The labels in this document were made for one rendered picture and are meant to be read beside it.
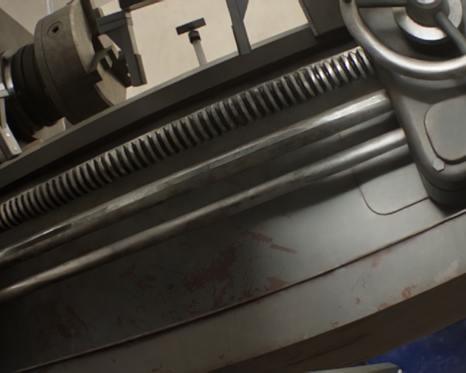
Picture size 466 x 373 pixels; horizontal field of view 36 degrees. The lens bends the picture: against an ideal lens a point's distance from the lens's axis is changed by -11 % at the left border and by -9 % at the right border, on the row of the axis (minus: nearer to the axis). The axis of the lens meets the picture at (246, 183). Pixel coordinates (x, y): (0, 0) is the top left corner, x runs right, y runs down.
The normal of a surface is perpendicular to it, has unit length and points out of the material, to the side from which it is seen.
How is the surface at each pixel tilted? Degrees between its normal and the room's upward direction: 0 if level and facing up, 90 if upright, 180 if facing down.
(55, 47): 99
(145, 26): 90
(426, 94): 90
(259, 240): 90
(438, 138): 90
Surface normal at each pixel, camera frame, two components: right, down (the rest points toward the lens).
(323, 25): -0.27, -0.25
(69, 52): -0.15, 0.08
